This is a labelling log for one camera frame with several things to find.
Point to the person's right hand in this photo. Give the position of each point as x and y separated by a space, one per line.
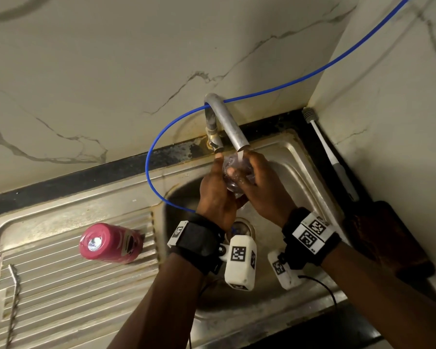
269 199

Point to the person's left hand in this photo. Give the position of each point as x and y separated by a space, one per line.
216 203

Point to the clear plastic lid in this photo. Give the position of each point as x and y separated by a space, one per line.
236 161

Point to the white bottle brush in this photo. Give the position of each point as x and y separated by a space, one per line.
327 152

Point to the pink steel tumbler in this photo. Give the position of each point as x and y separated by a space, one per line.
116 247

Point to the bent metal straw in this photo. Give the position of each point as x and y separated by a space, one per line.
14 308

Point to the person's left forearm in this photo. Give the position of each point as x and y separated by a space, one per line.
160 312

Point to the person's right forearm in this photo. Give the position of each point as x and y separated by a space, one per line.
385 305

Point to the black left wrist band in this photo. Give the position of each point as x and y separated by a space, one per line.
200 243

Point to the black wrist band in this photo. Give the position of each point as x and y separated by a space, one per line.
309 239
200 243

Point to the black right wrist band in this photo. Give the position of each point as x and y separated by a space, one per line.
309 239

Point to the thin blue tube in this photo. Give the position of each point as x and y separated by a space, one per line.
152 149

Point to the metal faucet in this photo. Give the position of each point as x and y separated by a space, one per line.
229 119

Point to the stainless steel sink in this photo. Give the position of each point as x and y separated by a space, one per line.
76 298

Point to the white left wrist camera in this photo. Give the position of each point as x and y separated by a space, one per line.
239 268

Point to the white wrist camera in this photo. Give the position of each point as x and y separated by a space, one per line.
283 276
239 268

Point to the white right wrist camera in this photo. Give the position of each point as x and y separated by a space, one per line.
283 276

